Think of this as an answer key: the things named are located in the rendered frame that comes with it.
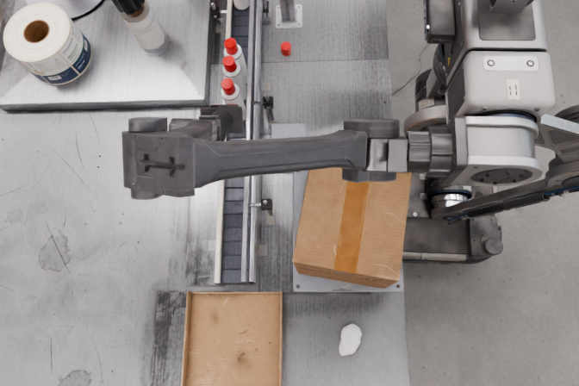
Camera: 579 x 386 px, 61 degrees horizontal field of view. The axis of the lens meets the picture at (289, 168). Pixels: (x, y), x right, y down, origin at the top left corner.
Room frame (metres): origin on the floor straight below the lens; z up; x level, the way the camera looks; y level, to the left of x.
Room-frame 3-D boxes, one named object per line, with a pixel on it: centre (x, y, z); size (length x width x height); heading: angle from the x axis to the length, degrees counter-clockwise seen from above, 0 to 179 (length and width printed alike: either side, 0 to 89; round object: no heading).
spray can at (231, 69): (0.70, 0.10, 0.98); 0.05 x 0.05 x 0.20
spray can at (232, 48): (0.75, 0.09, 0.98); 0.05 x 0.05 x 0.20
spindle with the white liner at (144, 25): (0.93, 0.34, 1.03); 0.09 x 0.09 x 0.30
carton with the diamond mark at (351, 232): (0.23, -0.13, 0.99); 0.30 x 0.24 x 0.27; 158
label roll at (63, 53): (0.96, 0.64, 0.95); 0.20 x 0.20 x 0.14
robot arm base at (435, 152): (0.23, -0.24, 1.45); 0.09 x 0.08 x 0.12; 166
